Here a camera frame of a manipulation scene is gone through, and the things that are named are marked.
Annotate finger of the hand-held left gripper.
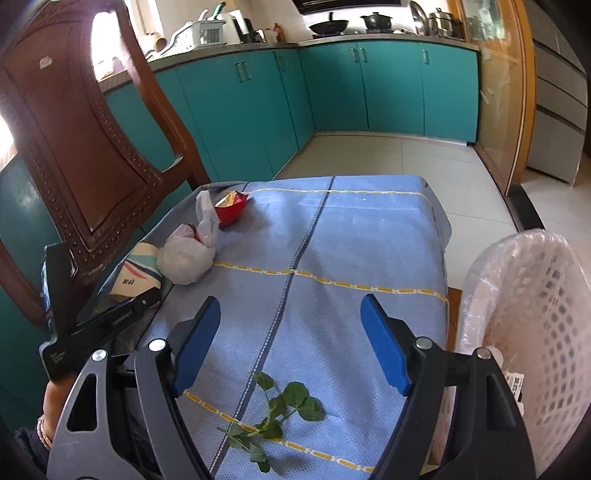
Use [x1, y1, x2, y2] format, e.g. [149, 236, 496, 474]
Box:
[41, 242, 80, 341]
[69, 288, 163, 345]

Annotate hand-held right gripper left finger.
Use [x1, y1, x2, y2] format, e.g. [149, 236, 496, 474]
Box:
[46, 295, 222, 480]

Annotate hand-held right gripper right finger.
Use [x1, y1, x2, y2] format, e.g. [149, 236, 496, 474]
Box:
[360, 293, 537, 480]

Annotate beige striped paper pack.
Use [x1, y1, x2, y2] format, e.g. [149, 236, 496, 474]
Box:
[109, 242, 163, 304]

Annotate white plastic lattice basket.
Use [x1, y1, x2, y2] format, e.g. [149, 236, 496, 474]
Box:
[436, 230, 591, 478]

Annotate person's left forearm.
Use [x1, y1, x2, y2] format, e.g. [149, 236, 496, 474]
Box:
[38, 382, 68, 451]

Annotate white plastic bag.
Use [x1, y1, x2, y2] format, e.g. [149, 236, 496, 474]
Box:
[156, 189, 221, 286]

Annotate dark cloth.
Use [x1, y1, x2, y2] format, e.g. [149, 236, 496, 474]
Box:
[13, 425, 49, 472]

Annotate blue woven cloth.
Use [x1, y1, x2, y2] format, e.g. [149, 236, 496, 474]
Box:
[90, 174, 454, 480]

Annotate green leaf sprig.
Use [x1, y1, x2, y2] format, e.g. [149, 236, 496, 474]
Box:
[217, 371, 326, 474]

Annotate translucent pink bin liner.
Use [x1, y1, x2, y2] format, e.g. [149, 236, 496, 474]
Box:
[455, 231, 583, 370]

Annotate red snack packet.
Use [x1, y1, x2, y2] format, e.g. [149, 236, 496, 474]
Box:
[213, 189, 250, 230]

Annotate carved wooden chair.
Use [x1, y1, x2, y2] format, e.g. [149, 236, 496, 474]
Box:
[0, 0, 211, 331]

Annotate black door threshold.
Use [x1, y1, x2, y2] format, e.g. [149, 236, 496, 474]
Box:
[505, 182, 546, 232]

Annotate teal kitchen cabinets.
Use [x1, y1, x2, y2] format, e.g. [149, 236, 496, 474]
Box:
[0, 39, 481, 416]

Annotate wooden framed glass door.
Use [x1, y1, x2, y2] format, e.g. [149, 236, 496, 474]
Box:
[447, 0, 539, 195]

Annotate white dish rack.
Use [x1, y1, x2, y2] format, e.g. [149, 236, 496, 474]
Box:
[159, 17, 228, 52]

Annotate grey drawer cabinet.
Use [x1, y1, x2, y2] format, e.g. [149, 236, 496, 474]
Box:
[526, 0, 591, 186]

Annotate black cooking pot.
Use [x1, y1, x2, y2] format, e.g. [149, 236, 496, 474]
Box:
[361, 12, 393, 33]

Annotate black wok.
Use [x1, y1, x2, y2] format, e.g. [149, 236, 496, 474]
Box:
[309, 12, 350, 37]

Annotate steel stock pot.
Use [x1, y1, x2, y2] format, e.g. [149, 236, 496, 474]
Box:
[428, 7, 463, 38]

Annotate steel pot lid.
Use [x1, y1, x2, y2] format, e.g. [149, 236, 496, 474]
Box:
[408, 0, 428, 36]

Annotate black range hood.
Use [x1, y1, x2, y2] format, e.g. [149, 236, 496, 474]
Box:
[293, 0, 410, 15]

